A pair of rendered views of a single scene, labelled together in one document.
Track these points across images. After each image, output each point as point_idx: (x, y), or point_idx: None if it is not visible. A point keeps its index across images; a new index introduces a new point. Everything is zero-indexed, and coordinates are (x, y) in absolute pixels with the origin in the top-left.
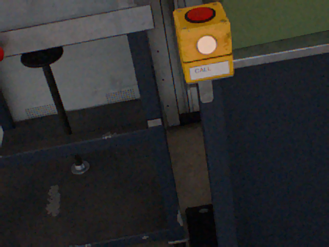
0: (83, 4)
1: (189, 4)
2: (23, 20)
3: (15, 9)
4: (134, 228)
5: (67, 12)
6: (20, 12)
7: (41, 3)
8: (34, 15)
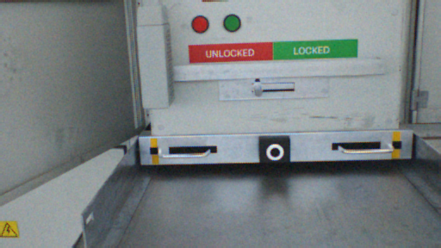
0: (412, 236)
1: None
2: (330, 245)
3: (307, 226)
4: None
5: (395, 245)
6: (319, 232)
7: (343, 224)
8: (344, 241)
